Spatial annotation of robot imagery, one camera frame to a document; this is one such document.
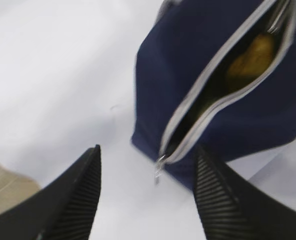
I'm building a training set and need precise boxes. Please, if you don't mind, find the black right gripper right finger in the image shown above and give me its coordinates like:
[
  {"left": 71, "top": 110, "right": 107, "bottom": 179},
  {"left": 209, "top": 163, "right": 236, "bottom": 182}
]
[{"left": 193, "top": 145, "right": 296, "bottom": 240}]

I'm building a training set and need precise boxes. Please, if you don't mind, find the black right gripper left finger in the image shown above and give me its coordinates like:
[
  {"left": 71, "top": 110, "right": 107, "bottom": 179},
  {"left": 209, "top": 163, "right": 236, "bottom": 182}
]
[{"left": 0, "top": 145, "right": 101, "bottom": 240}]

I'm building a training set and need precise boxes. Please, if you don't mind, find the navy and white lunch bag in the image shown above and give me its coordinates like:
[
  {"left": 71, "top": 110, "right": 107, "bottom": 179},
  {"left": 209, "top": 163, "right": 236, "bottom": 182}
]
[{"left": 131, "top": 0, "right": 296, "bottom": 189}]

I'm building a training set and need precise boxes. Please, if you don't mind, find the yellow pear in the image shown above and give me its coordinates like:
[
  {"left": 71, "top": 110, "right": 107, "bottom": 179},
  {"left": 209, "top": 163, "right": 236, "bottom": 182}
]
[{"left": 226, "top": 33, "right": 275, "bottom": 79}]

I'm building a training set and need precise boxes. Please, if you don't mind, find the glass container green lid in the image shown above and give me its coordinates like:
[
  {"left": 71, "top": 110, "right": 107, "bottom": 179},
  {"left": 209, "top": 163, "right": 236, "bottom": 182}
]
[{"left": 196, "top": 95, "right": 219, "bottom": 119}]

